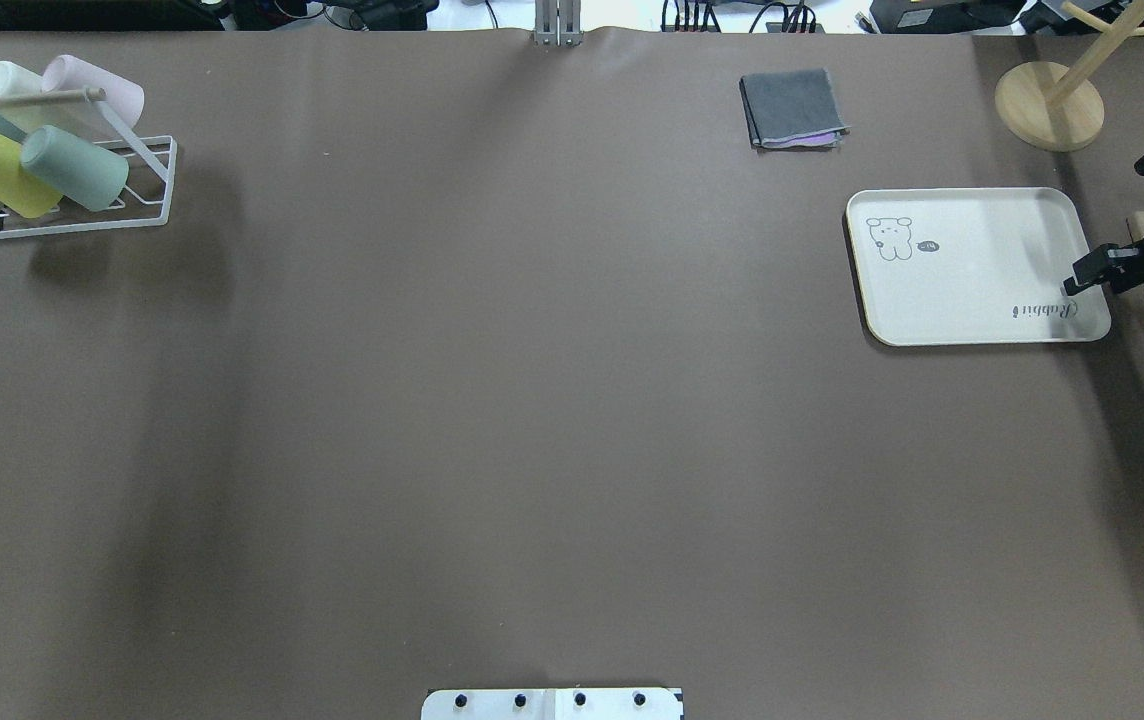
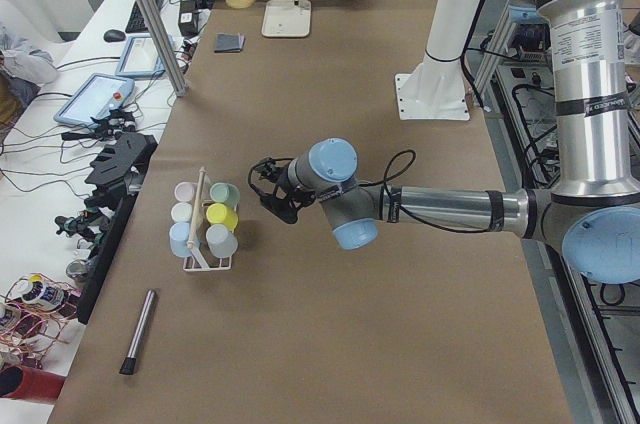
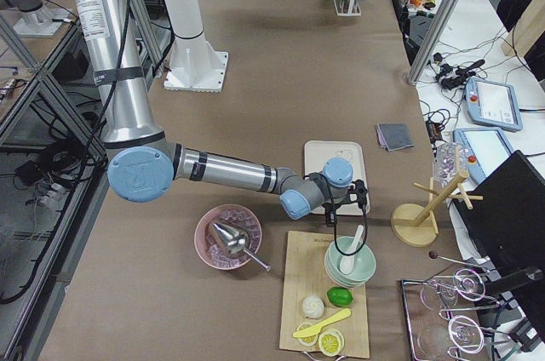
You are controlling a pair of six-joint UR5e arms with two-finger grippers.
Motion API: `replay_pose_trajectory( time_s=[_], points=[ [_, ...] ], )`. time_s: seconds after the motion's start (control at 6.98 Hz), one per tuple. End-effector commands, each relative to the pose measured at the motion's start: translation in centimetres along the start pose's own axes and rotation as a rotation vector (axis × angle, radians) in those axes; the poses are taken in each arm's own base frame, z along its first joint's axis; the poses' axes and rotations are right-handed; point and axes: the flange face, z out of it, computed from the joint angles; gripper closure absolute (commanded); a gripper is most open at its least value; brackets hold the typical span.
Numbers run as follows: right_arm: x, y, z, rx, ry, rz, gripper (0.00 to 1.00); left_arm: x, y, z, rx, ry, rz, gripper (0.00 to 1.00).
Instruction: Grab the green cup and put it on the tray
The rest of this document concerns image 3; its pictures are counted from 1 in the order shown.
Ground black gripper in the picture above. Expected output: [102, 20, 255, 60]
[322, 192, 346, 227]

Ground cream rabbit tray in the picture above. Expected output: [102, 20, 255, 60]
[304, 140, 369, 216]

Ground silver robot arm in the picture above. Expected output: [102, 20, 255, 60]
[75, 0, 357, 223]

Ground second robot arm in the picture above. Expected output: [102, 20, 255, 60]
[1, 0, 73, 37]

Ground white ceramic spoon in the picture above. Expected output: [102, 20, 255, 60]
[339, 225, 364, 275]

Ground stacked green bowls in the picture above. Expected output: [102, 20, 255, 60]
[324, 237, 378, 289]

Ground bamboo cutting board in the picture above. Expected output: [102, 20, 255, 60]
[279, 231, 370, 358]

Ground green lime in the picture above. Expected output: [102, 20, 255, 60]
[326, 286, 353, 307]

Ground wooden mug tree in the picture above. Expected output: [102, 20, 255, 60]
[390, 143, 484, 248]

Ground metal ice scoop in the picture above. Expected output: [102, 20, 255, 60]
[208, 221, 271, 272]

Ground folded grey cloth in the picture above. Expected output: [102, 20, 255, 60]
[376, 123, 414, 152]

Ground yellow plastic knife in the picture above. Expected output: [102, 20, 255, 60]
[292, 308, 352, 339]

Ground pink ribbed bowl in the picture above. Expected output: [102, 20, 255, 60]
[194, 204, 262, 270]

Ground lemon half slice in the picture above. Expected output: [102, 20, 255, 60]
[318, 329, 345, 357]

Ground blue teach pendant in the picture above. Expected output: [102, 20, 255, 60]
[453, 127, 513, 185]
[465, 77, 523, 132]

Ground black monitor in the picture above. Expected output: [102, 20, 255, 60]
[454, 151, 544, 272]

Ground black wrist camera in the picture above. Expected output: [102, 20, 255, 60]
[345, 179, 368, 211]

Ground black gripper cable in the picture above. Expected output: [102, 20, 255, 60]
[302, 172, 370, 258]

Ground black wire glass rack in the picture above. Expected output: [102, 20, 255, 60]
[399, 250, 537, 361]

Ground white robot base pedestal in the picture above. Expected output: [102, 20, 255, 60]
[164, 0, 229, 93]

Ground white wire cup rack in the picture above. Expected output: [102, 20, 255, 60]
[332, 0, 363, 17]

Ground aluminium frame post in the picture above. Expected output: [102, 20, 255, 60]
[406, 0, 458, 86]

